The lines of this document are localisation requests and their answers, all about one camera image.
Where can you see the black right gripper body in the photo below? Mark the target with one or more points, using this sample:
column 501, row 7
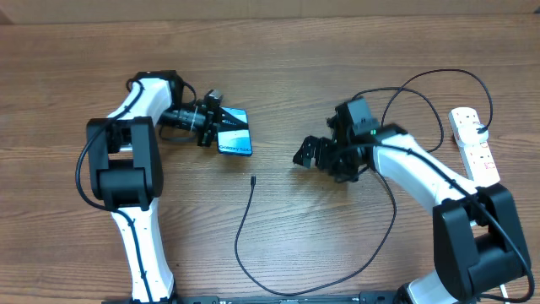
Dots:
column 337, row 158

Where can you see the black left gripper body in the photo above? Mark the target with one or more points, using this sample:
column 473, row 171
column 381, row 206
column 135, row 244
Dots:
column 210, row 114

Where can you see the blue Galaxy smartphone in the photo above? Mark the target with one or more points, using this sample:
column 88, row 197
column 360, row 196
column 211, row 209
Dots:
column 234, row 141

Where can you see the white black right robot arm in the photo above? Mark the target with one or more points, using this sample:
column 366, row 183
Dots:
column 478, row 238

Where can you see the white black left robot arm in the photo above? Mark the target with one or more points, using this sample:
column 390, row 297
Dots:
column 126, row 172

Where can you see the white charger plug adapter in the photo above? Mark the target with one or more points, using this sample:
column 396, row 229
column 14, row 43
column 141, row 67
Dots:
column 471, row 134

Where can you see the white power strip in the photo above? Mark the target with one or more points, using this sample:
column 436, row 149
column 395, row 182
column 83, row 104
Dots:
column 477, row 160

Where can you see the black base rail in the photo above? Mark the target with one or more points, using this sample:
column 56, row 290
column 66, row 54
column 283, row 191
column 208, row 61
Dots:
column 365, row 297

